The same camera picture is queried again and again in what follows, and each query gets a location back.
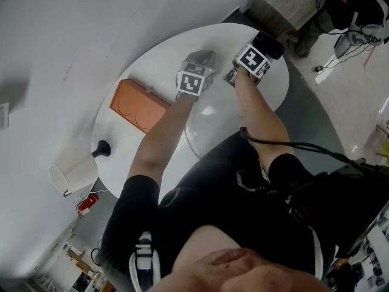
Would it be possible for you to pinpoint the white lamp with black base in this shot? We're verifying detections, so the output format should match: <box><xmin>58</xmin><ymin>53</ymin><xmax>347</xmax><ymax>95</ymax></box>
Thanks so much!
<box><xmin>48</xmin><ymin>139</ymin><xmax>112</xmax><ymax>198</ymax></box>

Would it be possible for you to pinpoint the orange box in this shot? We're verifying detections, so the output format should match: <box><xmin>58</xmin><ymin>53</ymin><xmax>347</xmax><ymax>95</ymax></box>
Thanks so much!
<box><xmin>109</xmin><ymin>78</ymin><xmax>172</xmax><ymax>134</ymax></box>

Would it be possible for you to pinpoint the white round table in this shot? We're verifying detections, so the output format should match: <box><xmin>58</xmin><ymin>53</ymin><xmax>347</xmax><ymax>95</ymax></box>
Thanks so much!
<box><xmin>91</xmin><ymin>23</ymin><xmax>290</xmax><ymax>199</ymax></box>

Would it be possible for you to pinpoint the white power strip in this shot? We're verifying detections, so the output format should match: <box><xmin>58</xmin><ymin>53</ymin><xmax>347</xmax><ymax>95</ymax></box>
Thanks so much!
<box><xmin>314</xmin><ymin>55</ymin><xmax>339</xmax><ymax>85</ymax></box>

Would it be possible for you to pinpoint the person's right forearm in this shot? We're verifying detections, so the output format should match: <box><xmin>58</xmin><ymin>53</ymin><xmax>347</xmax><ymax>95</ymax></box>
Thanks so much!
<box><xmin>235</xmin><ymin>69</ymin><xmax>295</xmax><ymax>170</ymax></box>

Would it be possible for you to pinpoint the grey wooden cabinet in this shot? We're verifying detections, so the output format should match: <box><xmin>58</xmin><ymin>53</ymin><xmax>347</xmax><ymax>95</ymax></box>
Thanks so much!
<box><xmin>243</xmin><ymin>0</ymin><xmax>332</xmax><ymax>40</ymax></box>

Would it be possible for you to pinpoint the person's left forearm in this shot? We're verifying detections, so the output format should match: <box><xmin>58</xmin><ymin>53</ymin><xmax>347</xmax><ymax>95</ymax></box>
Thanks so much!
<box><xmin>126</xmin><ymin>94</ymin><xmax>198</xmax><ymax>189</ymax></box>

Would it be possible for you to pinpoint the red fire extinguisher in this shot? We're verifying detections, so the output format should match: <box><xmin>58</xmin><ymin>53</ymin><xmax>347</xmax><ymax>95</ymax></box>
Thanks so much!
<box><xmin>75</xmin><ymin>193</ymin><xmax>100</xmax><ymax>219</ymax></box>

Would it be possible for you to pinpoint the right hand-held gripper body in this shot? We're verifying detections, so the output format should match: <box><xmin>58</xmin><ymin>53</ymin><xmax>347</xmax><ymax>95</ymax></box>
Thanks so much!
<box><xmin>224</xmin><ymin>43</ymin><xmax>272</xmax><ymax>88</ymax></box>

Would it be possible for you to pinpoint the grey cable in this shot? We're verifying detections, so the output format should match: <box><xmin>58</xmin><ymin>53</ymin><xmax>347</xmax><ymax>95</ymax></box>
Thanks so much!
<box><xmin>184</xmin><ymin>123</ymin><xmax>203</xmax><ymax>161</ymax></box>

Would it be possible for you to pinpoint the person's face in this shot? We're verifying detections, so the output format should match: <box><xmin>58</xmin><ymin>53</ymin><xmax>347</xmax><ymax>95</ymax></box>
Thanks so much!
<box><xmin>148</xmin><ymin>225</ymin><xmax>332</xmax><ymax>292</ymax></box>

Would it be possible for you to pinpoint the white harness strap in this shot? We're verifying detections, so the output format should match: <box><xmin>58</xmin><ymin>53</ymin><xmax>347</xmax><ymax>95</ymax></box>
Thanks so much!
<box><xmin>128</xmin><ymin>231</ymin><xmax>162</xmax><ymax>292</ymax></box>

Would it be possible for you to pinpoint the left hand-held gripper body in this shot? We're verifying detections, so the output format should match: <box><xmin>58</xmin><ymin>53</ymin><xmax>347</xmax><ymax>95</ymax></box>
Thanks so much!
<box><xmin>175</xmin><ymin>49</ymin><xmax>218</xmax><ymax>103</ymax></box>

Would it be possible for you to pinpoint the black cable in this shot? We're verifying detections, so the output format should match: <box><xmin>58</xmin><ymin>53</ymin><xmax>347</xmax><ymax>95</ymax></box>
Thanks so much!
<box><xmin>239</xmin><ymin>127</ymin><xmax>389</xmax><ymax>172</ymax></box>

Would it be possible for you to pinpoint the person's black shirt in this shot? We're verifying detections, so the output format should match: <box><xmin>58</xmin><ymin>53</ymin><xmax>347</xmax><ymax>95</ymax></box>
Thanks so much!
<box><xmin>99</xmin><ymin>131</ymin><xmax>389</xmax><ymax>292</ymax></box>

